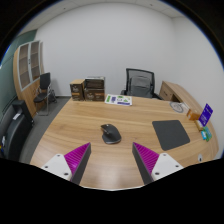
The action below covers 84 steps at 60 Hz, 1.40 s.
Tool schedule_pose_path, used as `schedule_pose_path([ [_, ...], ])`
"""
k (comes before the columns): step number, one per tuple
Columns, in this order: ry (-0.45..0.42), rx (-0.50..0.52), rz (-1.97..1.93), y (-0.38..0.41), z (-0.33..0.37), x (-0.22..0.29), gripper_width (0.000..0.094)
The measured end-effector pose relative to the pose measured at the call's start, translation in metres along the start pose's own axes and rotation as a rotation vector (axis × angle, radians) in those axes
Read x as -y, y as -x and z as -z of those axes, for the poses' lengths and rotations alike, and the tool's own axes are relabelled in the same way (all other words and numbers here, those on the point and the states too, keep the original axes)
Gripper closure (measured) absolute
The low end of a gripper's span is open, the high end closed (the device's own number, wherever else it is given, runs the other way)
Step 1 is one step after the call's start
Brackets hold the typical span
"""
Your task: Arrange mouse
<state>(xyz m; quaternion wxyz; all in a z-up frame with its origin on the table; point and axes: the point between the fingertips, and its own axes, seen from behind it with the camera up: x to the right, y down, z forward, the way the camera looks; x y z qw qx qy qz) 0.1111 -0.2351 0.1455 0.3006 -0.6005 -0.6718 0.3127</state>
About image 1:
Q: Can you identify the wooden glass-door cabinet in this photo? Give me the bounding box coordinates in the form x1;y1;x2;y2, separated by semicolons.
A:
12;39;45;118

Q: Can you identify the black mesh office chair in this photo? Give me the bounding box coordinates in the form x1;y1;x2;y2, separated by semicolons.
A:
120;67;163;100

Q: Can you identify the small green packet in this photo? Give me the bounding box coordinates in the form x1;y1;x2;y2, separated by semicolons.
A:
203;126;213;143

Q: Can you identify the small brown cardboard box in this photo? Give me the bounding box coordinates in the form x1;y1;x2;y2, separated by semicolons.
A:
69;78;86;102

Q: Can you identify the round grey white disc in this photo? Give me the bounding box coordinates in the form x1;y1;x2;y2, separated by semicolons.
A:
169;101;185;114

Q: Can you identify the small orange-brown box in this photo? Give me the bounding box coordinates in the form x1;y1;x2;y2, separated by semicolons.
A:
186;108;202;122

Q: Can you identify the black computer mouse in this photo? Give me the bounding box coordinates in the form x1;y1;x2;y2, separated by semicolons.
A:
100;123;123;145

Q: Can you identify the dark open cardboard box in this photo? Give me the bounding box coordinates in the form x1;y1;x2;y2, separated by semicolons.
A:
84;76;106;90

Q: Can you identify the dark grey mouse pad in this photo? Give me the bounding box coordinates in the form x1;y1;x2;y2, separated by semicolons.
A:
151;119;191;152

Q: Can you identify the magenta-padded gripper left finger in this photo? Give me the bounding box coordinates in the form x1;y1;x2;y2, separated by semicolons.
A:
40;142;92;185

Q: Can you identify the black visitor chair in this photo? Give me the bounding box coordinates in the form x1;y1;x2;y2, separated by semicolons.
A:
33;72;58;117

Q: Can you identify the white green purple printed sheet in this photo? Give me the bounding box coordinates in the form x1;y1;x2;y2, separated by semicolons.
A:
104;93;133;107

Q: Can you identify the purple standing card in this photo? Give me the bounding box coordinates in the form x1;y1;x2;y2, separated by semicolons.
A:
197;102;214;128

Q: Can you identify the black leather armchair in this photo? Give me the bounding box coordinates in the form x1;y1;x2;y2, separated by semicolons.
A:
0;99;35;161

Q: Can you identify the wooden side desk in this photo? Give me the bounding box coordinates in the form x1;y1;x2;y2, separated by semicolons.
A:
158;80;204;113

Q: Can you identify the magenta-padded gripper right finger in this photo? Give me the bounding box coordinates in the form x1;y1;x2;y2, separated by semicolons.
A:
132;142;184;185

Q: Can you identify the small yellow packet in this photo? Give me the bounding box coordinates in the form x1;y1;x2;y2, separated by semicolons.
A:
194;119;205;132

